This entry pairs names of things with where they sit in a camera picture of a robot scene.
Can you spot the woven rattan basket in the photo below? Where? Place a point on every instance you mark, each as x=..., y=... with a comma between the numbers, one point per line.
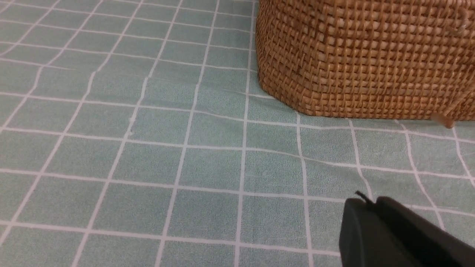
x=373, y=59

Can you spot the green checkered tablecloth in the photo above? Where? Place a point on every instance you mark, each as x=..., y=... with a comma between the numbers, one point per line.
x=134, y=133

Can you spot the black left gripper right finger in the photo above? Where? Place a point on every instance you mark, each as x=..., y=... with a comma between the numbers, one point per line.
x=428, y=244

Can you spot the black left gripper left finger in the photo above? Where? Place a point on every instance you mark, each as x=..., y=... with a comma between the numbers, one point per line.
x=365, y=240

